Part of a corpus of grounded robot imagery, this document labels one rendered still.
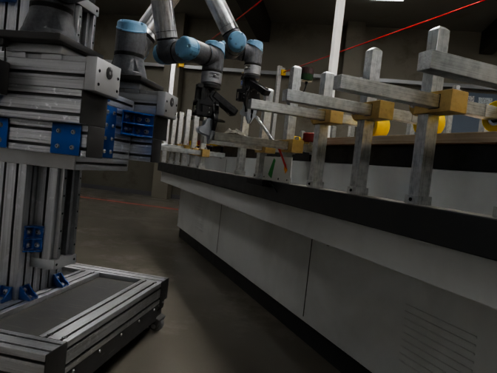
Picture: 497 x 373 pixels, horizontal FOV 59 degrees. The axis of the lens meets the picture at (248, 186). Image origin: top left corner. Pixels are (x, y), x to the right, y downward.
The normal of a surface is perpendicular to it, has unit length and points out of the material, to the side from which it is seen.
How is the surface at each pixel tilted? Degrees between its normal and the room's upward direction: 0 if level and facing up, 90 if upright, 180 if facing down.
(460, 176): 90
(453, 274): 90
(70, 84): 90
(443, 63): 90
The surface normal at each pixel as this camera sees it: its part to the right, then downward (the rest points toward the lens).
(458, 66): 0.36, 0.08
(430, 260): -0.92, -0.08
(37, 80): -0.18, 0.03
